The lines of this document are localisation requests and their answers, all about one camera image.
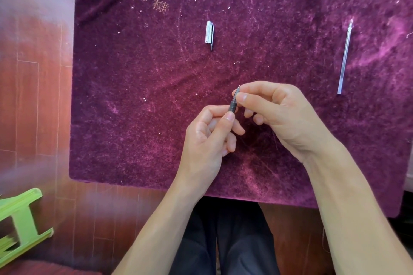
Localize person's right hand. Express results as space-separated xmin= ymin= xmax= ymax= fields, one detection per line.
xmin=232 ymin=80 xmax=348 ymax=165

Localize person's left hand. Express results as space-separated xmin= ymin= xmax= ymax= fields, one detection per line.
xmin=176 ymin=105 xmax=246 ymax=189

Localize grey pen tip section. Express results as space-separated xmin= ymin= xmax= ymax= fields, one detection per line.
xmin=228 ymin=85 xmax=241 ymax=114

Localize person's right forearm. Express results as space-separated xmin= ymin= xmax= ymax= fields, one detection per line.
xmin=301 ymin=143 xmax=413 ymax=275

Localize person's left forearm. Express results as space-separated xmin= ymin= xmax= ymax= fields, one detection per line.
xmin=112 ymin=176 xmax=207 ymax=275

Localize clear pen cap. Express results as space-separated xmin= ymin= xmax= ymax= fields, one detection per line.
xmin=205 ymin=20 xmax=216 ymax=52

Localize person's black trousers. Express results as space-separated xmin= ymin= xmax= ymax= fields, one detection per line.
xmin=169 ymin=196 xmax=281 ymax=275

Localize purple velvet cloth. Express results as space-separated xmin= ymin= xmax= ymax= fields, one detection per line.
xmin=68 ymin=0 xmax=413 ymax=219

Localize clear pen refill tube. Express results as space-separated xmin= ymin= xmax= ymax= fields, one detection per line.
xmin=337 ymin=19 xmax=354 ymax=95

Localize green plastic stool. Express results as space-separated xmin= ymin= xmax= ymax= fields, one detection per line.
xmin=0 ymin=188 xmax=55 ymax=268

